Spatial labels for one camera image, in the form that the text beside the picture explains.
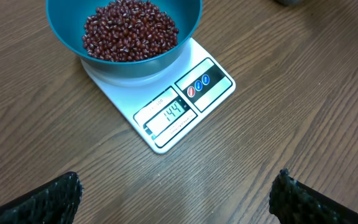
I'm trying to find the white digital kitchen scale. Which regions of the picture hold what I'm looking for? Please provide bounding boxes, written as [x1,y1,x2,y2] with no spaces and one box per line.
[82,38,236,154]

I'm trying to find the clear plastic container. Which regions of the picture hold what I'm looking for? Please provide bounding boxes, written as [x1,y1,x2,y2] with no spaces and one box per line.
[274,0,304,6]

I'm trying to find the blue metal bowl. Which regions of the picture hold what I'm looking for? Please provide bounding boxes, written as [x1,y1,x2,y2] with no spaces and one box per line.
[46,0,203,78]

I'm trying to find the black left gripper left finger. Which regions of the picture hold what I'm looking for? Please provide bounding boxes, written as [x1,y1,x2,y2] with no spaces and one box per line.
[0,172,83,224]

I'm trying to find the red beans in bowl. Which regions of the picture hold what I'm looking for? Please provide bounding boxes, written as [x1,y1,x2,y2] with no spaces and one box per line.
[82,0,179,62]

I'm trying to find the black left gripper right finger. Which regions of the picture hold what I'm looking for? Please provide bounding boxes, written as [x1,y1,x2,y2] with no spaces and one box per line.
[268,169,358,224]

